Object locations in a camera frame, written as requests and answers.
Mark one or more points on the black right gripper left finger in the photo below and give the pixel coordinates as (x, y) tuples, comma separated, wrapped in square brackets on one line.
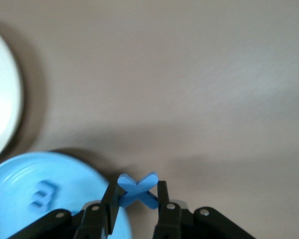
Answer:
[(89, 224)]

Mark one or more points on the brown table cover sheet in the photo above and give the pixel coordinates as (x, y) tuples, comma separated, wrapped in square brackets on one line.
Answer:
[(177, 74)]

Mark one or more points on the blue round plate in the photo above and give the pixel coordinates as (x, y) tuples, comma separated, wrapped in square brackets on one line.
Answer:
[(15, 179)]

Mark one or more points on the blue foam letter E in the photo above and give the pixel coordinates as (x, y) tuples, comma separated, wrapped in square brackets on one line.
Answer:
[(52, 191)]

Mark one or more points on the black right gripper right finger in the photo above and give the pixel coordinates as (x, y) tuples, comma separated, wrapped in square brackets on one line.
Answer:
[(174, 224)]

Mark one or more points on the blue foam letter X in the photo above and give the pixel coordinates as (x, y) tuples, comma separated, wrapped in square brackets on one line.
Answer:
[(137, 191)]

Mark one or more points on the beige round plate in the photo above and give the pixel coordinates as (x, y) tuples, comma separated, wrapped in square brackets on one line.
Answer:
[(2, 99)]

